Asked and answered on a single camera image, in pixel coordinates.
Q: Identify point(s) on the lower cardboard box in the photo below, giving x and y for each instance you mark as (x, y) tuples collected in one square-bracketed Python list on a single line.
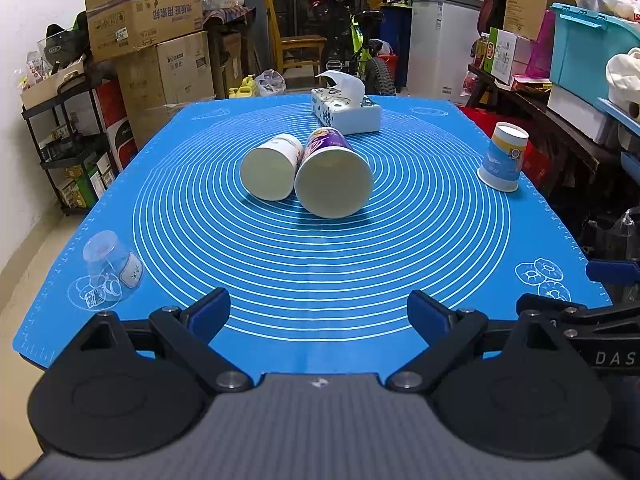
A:
[(158, 81)]

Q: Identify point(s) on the yellow plastic jug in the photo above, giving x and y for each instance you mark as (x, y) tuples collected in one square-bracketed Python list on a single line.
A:
[(246, 89)]

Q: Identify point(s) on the green white carton box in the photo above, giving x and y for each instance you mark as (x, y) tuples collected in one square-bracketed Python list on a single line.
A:
[(500, 54)]

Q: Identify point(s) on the teal plastic storage bin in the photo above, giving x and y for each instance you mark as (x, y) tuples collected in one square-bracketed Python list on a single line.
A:
[(583, 43)]

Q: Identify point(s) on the black metal shelf rack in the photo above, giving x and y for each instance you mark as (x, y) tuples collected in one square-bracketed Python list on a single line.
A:
[(79, 164)]

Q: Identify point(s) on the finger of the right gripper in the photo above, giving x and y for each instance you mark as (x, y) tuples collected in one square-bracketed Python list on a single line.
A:
[(611, 271), (535, 307)]

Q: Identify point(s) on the purple paper cup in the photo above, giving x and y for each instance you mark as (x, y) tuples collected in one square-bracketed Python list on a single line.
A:
[(332, 181)]

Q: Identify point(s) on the red plastic bucket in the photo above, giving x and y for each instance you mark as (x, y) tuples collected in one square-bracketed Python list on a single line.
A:
[(391, 62)]

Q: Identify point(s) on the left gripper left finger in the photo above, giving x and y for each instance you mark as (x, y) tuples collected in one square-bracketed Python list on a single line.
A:
[(121, 389)]

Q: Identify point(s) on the clear plastic cup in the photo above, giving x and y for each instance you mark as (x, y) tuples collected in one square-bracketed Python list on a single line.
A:
[(114, 271)]

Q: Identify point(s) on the dark wooden side table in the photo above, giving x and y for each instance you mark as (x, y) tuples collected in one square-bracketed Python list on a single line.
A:
[(564, 145)]

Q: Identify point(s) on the white paper cup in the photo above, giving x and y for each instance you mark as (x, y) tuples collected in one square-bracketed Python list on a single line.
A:
[(268, 171)]

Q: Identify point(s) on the blue yellow paper cup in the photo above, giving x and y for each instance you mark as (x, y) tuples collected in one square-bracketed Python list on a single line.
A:
[(503, 160)]

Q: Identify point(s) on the blue silicone mat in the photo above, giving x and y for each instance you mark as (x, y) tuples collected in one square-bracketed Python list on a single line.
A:
[(310, 295)]

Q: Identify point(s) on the top open cardboard box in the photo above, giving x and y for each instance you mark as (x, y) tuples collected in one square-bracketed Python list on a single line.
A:
[(120, 27)]

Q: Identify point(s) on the green black bicycle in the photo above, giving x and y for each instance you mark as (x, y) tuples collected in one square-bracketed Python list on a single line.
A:
[(352, 43)]

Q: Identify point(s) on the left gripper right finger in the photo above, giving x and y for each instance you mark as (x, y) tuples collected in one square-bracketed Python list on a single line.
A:
[(512, 389)]

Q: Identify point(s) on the white chest freezer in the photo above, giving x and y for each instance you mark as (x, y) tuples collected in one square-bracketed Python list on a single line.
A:
[(442, 35)]

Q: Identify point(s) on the white tissue box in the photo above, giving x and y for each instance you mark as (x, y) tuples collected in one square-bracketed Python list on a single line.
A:
[(344, 106)]

